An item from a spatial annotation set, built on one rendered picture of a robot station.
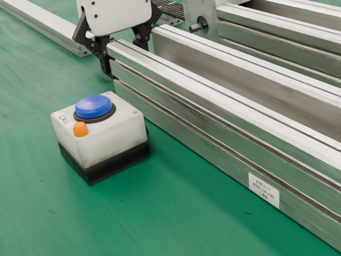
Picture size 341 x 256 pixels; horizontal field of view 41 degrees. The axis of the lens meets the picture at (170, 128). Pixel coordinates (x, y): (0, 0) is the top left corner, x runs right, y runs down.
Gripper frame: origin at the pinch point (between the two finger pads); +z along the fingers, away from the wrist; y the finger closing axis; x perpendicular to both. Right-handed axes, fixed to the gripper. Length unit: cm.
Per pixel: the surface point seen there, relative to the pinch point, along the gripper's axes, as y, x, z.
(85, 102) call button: 13.5, 17.0, -4.3
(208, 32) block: -14.1, 3.0, -0.8
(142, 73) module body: 3.9, 12.7, -3.0
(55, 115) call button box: 16.5, 14.8, -3.0
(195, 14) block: -14.1, -0.4, -3.1
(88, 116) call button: 14.2, 18.9, -3.7
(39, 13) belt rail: 0.0, -39.1, 0.1
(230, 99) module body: 3.7, 29.8, -5.5
